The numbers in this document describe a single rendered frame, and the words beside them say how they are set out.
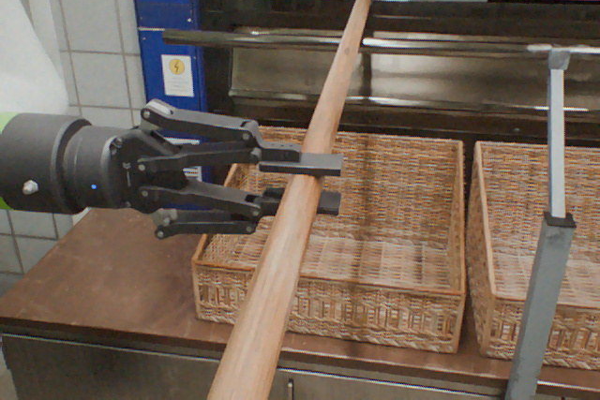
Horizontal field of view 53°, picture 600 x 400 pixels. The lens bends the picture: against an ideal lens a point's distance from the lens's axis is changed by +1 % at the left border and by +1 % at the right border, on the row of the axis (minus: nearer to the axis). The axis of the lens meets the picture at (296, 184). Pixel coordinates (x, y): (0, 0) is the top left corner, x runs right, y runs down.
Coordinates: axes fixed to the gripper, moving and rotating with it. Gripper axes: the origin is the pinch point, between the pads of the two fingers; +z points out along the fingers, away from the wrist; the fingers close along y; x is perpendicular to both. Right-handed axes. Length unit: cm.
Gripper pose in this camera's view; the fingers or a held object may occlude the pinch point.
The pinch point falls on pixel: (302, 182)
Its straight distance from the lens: 52.9
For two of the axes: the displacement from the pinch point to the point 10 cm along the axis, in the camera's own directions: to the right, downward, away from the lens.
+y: 0.0, 8.9, 4.5
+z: 9.9, 0.7, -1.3
